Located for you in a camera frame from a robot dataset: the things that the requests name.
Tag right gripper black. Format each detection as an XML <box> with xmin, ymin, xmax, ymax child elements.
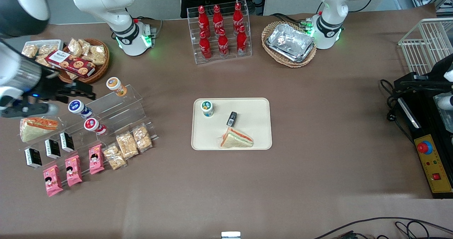
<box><xmin>36</xmin><ymin>77</ymin><xmax>96</xmax><ymax>103</ymax></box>

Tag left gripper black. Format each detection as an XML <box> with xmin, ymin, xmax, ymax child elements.
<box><xmin>427</xmin><ymin>53</ymin><xmax>453</xmax><ymax>83</ymax></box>

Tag green cap gum bottle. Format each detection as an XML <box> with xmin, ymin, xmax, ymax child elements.
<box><xmin>201</xmin><ymin>100</ymin><xmax>214</xmax><ymax>118</ymax></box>

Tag blue cap gum bottle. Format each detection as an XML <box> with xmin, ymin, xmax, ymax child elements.
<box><xmin>68</xmin><ymin>99</ymin><xmax>93</xmax><ymax>119</ymax></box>

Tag orange cap gum bottle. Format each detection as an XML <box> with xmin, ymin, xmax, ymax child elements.
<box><xmin>106</xmin><ymin>77</ymin><xmax>127</xmax><ymax>97</ymax></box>

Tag red cap gum bottle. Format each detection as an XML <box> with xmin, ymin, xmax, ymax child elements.
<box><xmin>84</xmin><ymin>119</ymin><xmax>107</xmax><ymax>136</ymax></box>

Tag cream plastic tray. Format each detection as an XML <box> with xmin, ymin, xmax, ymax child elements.
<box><xmin>191</xmin><ymin>98</ymin><xmax>273</xmax><ymax>151</ymax></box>

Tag wicker basket with snacks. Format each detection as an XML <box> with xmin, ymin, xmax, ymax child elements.
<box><xmin>57</xmin><ymin>38</ymin><xmax>110</xmax><ymax>84</ymax></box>

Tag red cookie box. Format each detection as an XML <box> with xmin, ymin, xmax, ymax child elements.
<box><xmin>45</xmin><ymin>50</ymin><xmax>96</xmax><ymax>79</ymax></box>

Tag clear acrylic stepped shelf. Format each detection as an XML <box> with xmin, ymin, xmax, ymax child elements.
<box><xmin>17</xmin><ymin>84</ymin><xmax>159</xmax><ymax>190</ymax></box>

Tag white plastic bin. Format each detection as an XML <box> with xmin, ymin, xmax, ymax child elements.
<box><xmin>21</xmin><ymin>39</ymin><xmax>64</xmax><ymax>68</ymax></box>

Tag clear plastic container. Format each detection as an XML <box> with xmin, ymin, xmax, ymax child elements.
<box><xmin>434</xmin><ymin>94</ymin><xmax>453</xmax><ymax>133</ymax></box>

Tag black machine yellow control panel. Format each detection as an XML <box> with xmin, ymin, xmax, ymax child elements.
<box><xmin>395</xmin><ymin>73</ymin><xmax>453</xmax><ymax>199</ymax></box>

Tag triangular wrapped sandwich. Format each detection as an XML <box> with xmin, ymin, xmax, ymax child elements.
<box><xmin>220</xmin><ymin>127</ymin><xmax>254</xmax><ymax>149</ymax></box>
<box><xmin>19</xmin><ymin>117</ymin><xmax>59</xmax><ymax>143</ymax></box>

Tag pink snack packet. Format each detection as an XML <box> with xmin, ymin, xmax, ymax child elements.
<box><xmin>65</xmin><ymin>155</ymin><xmax>83</xmax><ymax>187</ymax></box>
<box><xmin>88</xmin><ymin>144</ymin><xmax>105</xmax><ymax>175</ymax></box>
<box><xmin>43</xmin><ymin>165</ymin><xmax>64</xmax><ymax>197</ymax></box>

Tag red emergency stop button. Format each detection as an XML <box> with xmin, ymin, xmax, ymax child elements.
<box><xmin>417</xmin><ymin>141</ymin><xmax>433</xmax><ymax>155</ymax></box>

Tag clear acrylic bottle rack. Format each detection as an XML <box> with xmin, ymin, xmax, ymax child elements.
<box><xmin>187</xmin><ymin>0</ymin><xmax>252</xmax><ymax>65</ymax></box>

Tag red cola bottle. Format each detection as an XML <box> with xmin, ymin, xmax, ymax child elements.
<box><xmin>218</xmin><ymin>28</ymin><xmax>229</xmax><ymax>58</ymax></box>
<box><xmin>198</xmin><ymin>5</ymin><xmax>210</xmax><ymax>38</ymax></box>
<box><xmin>233</xmin><ymin>2</ymin><xmax>244</xmax><ymax>32</ymax></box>
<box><xmin>213</xmin><ymin>4</ymin><xmax>224</xmax><ymax>35</ymax></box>
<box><xmin>200</xmin><ymin>31</ymin><xmax>212</xmax><ymax>61</ymax></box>
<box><xmin>236</xmin><ymin>25</ymin><xmax>248</xmax><ymax>55</ymax></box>

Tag aluminium foil container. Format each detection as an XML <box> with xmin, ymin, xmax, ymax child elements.
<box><xmin>266</xmin><ymin>23</ymin><xmax>315</xmax><ymax>63</ymax></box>

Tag wicker basket with foil containers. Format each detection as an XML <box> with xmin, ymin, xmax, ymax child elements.
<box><xmin>262</xmin><ymin>21</ymin><xmax>317</xmax><ymax>68</ymax></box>

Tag white wire basket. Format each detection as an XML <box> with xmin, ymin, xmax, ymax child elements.
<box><xmin>398</xmin><ymin>18</ymin><xmax>453</xmax><ymax>76</ymax></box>

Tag silver machine handle bar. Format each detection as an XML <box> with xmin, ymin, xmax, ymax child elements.
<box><xmin>397</xmin><ymin>97</ymin><xmax>422</xmax><ymax>129</ymax></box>

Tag black power cable with plug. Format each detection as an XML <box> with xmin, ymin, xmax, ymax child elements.
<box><xmin>380</xmin><ymin>79</ymin><xmax>416</xmax><ymax>146</ymax></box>

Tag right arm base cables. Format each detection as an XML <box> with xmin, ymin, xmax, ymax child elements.
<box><xmin>133</xmin><ymin>17</ymin><xmax>164</xmax><ymax>48</ymax></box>

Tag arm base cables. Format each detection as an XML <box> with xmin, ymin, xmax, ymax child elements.
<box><xmin>271</xmin><ymin>12</ymin><xmax>319</xmax><ymax>30</ymax></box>
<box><xmin>133</xmin><ymin>17</ymin><xmax>164</xmax><ymax>48</ymax></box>

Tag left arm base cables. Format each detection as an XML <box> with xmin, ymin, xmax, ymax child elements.
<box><xmin>271</xmin><ymin>12</ymin><xmax>319</xmax><ymax>30</ymax></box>

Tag long black floor cable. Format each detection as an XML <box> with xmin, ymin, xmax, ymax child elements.
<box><xmin>313</xmin><ymin>217</ymin><xmax>453</xmax><ymax>239</ymax></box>

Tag looped black floor cable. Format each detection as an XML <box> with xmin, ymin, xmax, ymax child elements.
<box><xmin>395</xmin><ymin>221</ymin><xmax>430</xmax><ymax>239</ymax></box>

